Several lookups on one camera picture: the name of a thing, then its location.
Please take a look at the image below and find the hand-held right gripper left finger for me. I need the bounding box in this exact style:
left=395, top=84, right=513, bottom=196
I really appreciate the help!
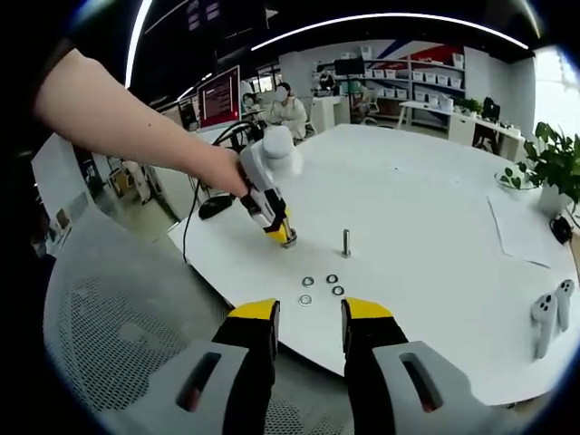
left=101, top=297, right=282, bottom=435

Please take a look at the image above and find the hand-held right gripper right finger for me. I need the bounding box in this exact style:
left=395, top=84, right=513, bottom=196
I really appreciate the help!
left=340, top=297, right=504, bottom=435

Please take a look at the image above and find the person's left hand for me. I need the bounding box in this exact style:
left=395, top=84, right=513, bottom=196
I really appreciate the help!
left=198, top=148, right=249, bottom=201

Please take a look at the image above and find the black computer mouse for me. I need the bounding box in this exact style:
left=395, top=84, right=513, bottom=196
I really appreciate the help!
left=198, top=198, right=234, bottom=221

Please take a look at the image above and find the red screen monitor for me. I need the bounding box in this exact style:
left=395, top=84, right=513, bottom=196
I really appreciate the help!
left=196, top=63, right=242, bottom=133

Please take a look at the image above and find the white counter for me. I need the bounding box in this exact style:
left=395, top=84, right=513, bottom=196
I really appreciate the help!
left=310, top=94, right=350, bottom=135

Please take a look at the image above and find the small dark monitor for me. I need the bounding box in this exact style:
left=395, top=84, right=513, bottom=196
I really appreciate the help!
left=177, top=96, right=200, bottom=131

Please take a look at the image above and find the grey mesh office chair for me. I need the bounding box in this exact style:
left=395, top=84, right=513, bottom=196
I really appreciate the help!
left=43, top=206, right=354, bottom=435

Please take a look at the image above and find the black screen on stand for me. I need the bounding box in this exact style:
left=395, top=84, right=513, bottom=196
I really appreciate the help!
left=333, top=58, right=366, bottom=77

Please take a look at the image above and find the grey handheld controller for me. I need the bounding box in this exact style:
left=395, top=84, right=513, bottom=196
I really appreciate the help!
left=530, top=293, right=559, bottom=361
left=556, top=278, right=576, bottom=334

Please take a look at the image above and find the white trestle table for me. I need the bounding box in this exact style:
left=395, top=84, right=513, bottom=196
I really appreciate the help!
left=397, top=100, right=455, bottom=131

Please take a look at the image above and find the curved ceiling light strip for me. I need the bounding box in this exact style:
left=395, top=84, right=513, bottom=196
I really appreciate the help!
left=249, top=12, right=531, bottom=53
left=123, top=0, right=156, bottom=90

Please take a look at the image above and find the shelf of white storage bins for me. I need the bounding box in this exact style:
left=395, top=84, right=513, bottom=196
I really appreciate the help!
left=316, top=43, right=466, bottom=129

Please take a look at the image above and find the white paper sheet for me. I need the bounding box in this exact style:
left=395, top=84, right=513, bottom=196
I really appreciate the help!
left=486, top=194, right=552, bottom=270

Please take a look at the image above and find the long white desk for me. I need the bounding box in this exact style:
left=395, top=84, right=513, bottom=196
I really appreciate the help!
left=448, top=111, right=527, bottom=162

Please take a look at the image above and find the small desk plant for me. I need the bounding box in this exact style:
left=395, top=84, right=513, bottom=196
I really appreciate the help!
left=455, top=97, right=484, bottom=118

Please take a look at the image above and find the small black device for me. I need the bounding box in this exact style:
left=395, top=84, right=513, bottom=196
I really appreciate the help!
left=548, top=214, right=574, bottom=245

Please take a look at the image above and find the glass dish with leaves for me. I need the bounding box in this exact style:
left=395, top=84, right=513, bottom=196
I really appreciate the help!
left=494, top=166, right=541, bottom=192

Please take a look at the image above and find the green potted plant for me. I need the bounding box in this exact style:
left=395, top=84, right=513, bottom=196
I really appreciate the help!
left=524, top=121, right=580, bottom=219

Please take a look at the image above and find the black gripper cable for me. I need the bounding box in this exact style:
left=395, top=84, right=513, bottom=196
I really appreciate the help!
left=181, top=119, right=266, bottom=266

